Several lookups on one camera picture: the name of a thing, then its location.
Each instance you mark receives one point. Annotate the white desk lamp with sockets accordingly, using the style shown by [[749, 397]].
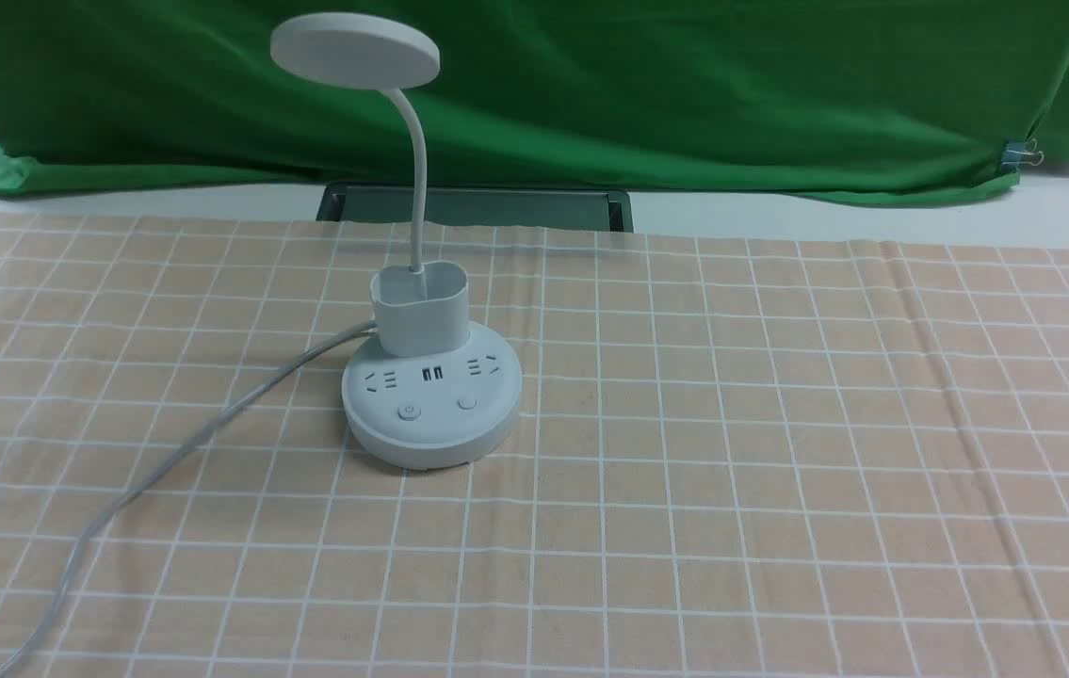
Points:
[[430, 389]]

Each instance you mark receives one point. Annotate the beige checked tablecloth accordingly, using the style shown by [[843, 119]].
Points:
[[733, 458]]

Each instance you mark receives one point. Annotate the green backdrop cloth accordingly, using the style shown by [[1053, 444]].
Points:
[[881, 103]]

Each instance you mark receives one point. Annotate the blue binder clip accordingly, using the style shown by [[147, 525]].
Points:
[[1017, 154]]

